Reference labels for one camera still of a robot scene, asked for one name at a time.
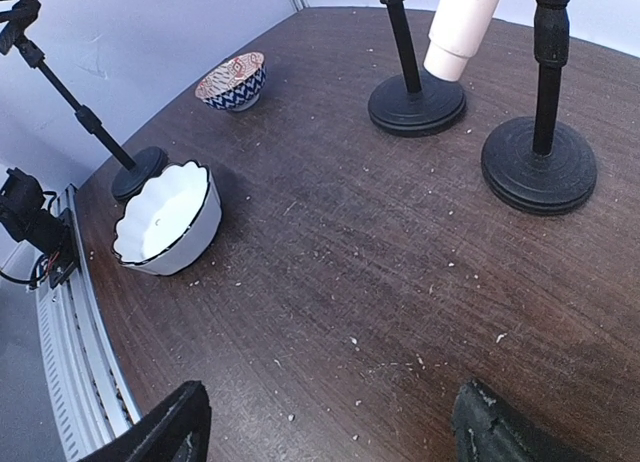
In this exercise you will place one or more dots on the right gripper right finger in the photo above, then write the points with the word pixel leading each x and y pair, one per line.
pixel 488 428

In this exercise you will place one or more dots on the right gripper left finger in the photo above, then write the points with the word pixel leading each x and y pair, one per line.
pixel 177 429

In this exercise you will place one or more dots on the tall black mic stand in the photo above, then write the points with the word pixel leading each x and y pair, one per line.
pixel 135 170
pixel 537 164

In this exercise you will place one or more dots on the short black mic stand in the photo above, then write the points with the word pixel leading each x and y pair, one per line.
pixel 414 103

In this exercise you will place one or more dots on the beige microphone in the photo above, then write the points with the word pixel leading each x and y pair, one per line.
pixel 455 35

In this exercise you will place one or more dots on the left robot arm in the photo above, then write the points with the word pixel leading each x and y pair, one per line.
pixel 24 217

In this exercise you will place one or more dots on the left circuit board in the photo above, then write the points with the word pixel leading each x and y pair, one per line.
pixel 53 269

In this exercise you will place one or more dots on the white scalloped dish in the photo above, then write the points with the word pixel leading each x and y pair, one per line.
pixel 171 222

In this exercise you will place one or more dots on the red patterned bowl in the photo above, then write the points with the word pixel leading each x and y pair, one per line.
pixel 235 85

